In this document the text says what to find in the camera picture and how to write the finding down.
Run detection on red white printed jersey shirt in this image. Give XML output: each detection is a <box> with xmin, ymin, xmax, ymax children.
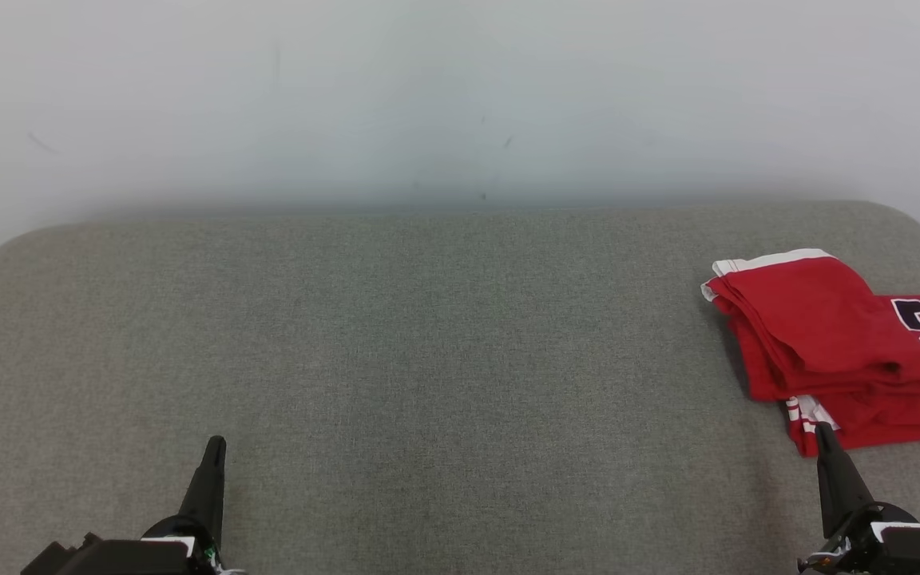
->
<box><xmin>783</xmin><ymin>293</ymin><xmax>920</xmax><ymax>458</ymax></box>

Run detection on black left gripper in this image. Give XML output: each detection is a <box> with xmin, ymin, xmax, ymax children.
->
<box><xmin>20</xmin><ymin>434</ymin><xmax>247</xmax><ymax>575</ymax></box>

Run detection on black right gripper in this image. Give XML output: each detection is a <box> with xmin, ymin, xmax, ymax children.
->
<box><xmin>798</xmin><ymin>421</ymin><xmax>920</xmax><ymax>575</ymax></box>

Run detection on red shorts with white stripe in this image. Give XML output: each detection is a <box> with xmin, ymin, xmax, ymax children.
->
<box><xmin>700</xmin><ymin>248</ymin><xmax>920</xmax><ymax>403</ymax></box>

